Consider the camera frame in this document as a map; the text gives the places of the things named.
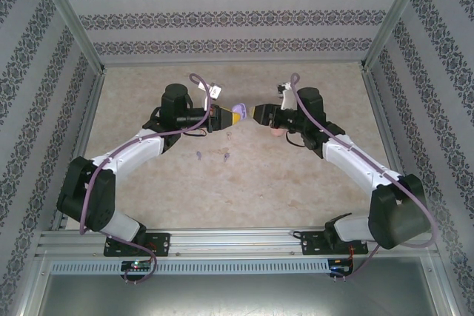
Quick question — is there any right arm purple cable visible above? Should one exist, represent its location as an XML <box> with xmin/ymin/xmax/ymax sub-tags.
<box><xmin>290</xmin><ymin>73</ymin><xmax>440</xmax><ymax>282</ymax></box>

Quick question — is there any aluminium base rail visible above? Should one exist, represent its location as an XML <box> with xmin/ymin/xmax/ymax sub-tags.
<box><xmin>36</xmin><ymin>229</ymin><xmax>434</xmax><ymax>258</ymax></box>

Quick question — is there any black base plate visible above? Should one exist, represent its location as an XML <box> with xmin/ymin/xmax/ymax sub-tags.
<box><xmin>300</xmin><ymin>230</ymin><xmax>370</xmax><ymax>257</ymax></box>
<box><xmin>103</xmin><ymin>232</ymin><xmax>172</xmax><ymax>258</ymax></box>

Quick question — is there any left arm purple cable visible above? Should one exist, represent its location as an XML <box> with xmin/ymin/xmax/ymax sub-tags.
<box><xmin>79</xmin><ymin>73</ymin><xmax>214</xmax><ymax>286</ymax></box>

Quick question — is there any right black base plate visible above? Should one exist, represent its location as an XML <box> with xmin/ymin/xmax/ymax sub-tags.
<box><xmin>300</xmin><ymin>230</ymin><xmax>370</xmax><ymax>257</ymax></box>

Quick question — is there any right gripper thin black cable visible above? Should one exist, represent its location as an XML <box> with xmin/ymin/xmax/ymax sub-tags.
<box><xmin>286</xmin><ymin>131</ymin><xmax>309</xmax><ymax>149</ymax></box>

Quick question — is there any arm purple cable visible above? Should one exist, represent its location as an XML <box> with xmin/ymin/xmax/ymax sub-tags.
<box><xmin>290</xmin><ymin>73</ymin><xmax>440</xmax><ymax>282</ymax></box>
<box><xmin>79</xmin><ymin>73</ymin><xmax>214</xmax><ymax>286</ymax></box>

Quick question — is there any grey metal sheet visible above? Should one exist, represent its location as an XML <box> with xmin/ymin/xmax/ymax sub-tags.
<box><xmin>36</xmin><ymin>273</ymin><xmax>445</xmax><ymax>316</ymax></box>

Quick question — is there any aluminium frame post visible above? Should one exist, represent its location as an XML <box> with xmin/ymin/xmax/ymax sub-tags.
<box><xmin>359</xmin><ymin>0</ymin><xmax>433</xmax><ymax>72</ymax></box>
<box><xmin>35</xmin><ymin>0</ymin><xmax>108</xmax><ymax>73</ymax></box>

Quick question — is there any aluminium frame leg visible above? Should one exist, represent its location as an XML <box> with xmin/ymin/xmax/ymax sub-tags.
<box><xmin>10</xmin><ymin>255</ymin><xmax>53</xmax><ymax>316</ymax></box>
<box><xmin>421</xmin><ymin>256</ymin><xmax>458</xmax><ymax>316</ymax></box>

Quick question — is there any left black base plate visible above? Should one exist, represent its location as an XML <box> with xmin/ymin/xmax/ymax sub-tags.
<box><xmin>103</xmin><ymin>232</ymin><xmax>172</xmax><ymax>258</ymax></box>

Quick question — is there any aluminium frame rail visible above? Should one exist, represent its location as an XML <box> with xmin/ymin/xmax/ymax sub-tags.
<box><xmin>359</xmin><ymin>64</ymin><xmax>425</xmax><ymax>228</ymax></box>
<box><xmin>51</xmin><ymin>70</ymin><xmax>108</xmax><ymax>232</ymax></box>

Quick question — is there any grey slotted cable duct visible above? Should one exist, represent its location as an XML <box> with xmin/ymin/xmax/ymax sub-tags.
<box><xmin>50</xmin><ymin>258</ymin><xmax>330</xmax><ymax>275</ymax></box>

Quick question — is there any left small circuit board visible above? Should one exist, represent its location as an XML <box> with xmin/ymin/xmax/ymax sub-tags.
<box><xmin>121</xmin><ymin>260</ymin><xmax>153</xmax><ymax>272</ymax></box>

